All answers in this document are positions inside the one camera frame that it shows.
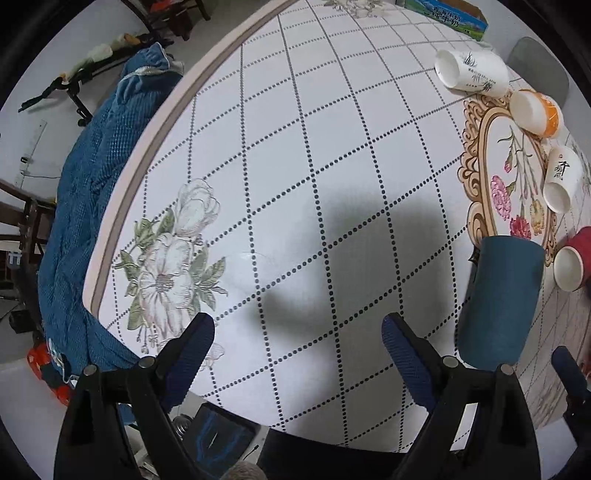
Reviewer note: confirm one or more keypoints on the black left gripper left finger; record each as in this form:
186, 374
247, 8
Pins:
93, 443

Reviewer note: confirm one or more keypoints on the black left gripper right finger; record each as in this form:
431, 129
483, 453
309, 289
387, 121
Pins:
478, 424

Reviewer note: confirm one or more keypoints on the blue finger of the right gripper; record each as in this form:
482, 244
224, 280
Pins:
572, 379

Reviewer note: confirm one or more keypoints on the dark teal cup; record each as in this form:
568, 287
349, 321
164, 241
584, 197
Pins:
503, 297

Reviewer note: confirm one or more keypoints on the red ribbed paper cup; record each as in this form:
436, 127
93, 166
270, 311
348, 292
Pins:
572, 262

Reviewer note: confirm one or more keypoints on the white cup with calligraphy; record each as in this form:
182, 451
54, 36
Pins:
564, 173

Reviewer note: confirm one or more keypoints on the orange and white cup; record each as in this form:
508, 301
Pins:
536, 113

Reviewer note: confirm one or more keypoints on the white cup with bamboo print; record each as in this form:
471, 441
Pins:
482, 72

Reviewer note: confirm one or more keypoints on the dark wooden chair at left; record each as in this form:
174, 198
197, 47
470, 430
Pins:
34, 222

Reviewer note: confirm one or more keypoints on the dark wooden chair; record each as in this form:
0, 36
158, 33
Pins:
166, 20
34, 222

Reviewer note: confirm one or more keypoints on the blue quilted blanket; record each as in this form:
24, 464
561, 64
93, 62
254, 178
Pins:
74, 337

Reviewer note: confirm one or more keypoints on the floral patterned tablecloth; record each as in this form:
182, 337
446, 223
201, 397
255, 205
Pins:
307, 177

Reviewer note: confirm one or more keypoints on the grey padded chair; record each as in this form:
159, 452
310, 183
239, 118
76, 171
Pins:
540, 69

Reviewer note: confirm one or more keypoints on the black exercise bench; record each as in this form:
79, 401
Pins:
103, 59

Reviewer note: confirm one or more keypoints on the cardboard box with blue print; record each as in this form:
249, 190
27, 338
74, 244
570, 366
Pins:
458, 15

